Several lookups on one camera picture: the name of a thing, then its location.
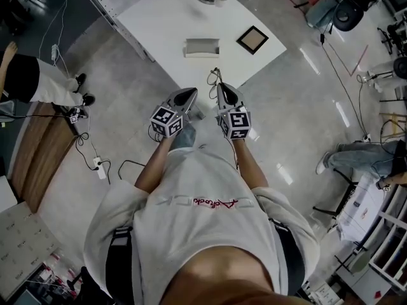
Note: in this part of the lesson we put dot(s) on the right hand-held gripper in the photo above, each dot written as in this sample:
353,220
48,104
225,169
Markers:
237,122

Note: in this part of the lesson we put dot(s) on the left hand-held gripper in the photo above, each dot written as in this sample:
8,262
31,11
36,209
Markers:
165,121

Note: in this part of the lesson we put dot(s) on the thin metal-framed eyeglasses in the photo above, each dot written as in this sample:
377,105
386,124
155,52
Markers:
213,78

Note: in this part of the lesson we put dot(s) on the person's left forearm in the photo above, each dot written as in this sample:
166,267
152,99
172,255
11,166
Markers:
152,167

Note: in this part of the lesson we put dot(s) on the person's right forearm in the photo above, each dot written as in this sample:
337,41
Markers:
251,167

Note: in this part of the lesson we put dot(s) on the person's jeans leg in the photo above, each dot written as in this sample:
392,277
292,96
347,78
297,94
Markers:
184,137

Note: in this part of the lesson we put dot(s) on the white power strip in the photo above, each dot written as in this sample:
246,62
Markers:
55,52
100,168

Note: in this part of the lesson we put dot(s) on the person's white T-shirt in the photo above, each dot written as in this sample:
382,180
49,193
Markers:
203,218

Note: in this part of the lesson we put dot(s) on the black round backpack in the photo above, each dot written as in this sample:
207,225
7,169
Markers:
348,14

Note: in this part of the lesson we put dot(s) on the wooden floor platform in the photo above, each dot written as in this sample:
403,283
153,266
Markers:
41,157

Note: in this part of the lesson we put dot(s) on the person's head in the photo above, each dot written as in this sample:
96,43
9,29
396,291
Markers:
222,278

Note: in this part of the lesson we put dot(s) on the white cubby shelf unit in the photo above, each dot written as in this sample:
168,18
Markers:
391,234

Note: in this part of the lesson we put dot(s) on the grey printed board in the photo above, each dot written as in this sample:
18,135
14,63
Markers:
22,243

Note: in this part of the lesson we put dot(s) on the black picture frame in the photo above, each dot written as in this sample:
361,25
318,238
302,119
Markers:
252,40

